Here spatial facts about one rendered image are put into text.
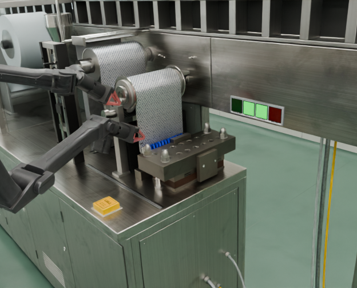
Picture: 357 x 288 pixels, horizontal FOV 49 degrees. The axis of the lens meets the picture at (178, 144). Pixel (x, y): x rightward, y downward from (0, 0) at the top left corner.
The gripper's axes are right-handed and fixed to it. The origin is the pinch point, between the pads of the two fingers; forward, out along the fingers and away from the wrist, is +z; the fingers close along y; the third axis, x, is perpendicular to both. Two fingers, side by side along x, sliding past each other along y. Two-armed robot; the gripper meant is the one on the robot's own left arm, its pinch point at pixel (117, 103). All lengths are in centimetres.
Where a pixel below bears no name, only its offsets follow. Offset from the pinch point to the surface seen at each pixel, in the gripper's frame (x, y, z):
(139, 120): -2.3, 5.9, 9.1
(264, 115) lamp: 18, 43, 31
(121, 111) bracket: -2.1, -1.4, 4.4
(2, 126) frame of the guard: -31, -97, 6
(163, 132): -1.5, 6.2, 23.5
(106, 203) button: -35.6, 15.6, 4.1
